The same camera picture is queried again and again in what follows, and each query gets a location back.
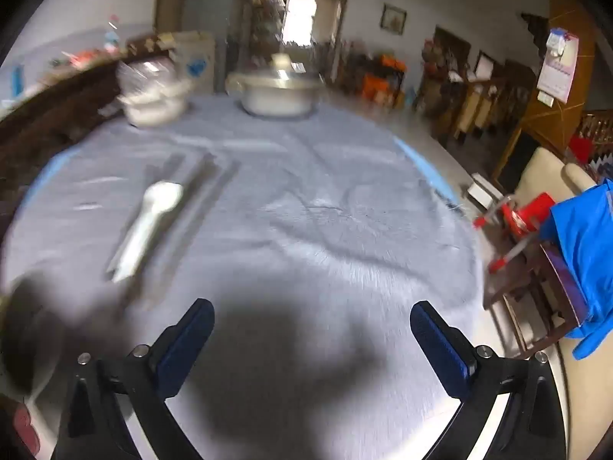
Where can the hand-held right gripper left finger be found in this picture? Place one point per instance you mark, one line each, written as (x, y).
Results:
(184, 345)

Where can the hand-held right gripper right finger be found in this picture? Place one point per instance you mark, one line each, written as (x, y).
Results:
(440, 354)

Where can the white spoon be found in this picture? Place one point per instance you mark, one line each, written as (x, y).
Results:
(143, 235)

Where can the dark chopsticks pair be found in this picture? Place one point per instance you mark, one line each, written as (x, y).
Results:
(229, 179)

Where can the wooden chair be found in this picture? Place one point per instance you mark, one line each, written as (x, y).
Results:
(555, 273)

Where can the red child chair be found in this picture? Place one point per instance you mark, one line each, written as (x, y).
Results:
(527, 215)

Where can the white step stool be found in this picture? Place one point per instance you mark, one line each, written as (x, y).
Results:
(481, 184)

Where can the blue cloth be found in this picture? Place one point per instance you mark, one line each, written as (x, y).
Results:
(589, 258)

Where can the blue table cover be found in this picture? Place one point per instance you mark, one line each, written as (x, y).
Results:
(426, 167)

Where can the grey tablecloth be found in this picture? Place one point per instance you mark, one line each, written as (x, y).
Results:
(311, 201)

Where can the beige armchair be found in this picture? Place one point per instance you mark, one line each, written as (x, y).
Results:
(541, 172)

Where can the dark wooden sideboard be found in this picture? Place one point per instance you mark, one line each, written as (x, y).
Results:
(57, 110)

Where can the white bowl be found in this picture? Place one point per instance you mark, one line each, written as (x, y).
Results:
(153, 112)

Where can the blue bottle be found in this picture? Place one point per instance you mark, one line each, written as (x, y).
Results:
(17, 81)

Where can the metal pot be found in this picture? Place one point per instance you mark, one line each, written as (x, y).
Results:
(275, 103)

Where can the orange wooden partition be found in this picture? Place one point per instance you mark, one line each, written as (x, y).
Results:
(565, 115)

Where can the clear plastic bag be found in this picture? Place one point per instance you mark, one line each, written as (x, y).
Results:
(143, 74)

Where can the orange storage box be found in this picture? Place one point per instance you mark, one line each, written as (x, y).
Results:
(392, 64)
(376, 87)

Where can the white cardboard box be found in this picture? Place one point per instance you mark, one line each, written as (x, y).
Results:
(196, 64)

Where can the metal pot lid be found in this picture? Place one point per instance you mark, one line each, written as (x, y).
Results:
(282, 76)

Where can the clear bottle with red cap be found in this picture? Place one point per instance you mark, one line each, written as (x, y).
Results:
(111, 40)

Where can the glass display cabinet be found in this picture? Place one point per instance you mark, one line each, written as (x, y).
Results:
(266, 24)

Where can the grey refrigerator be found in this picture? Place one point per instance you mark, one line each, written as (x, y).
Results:
(210, 14)

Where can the wall calendar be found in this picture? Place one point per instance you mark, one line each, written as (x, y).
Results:
(558, 72)

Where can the framed wall picture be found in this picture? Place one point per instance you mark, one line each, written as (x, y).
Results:
(393, 19)

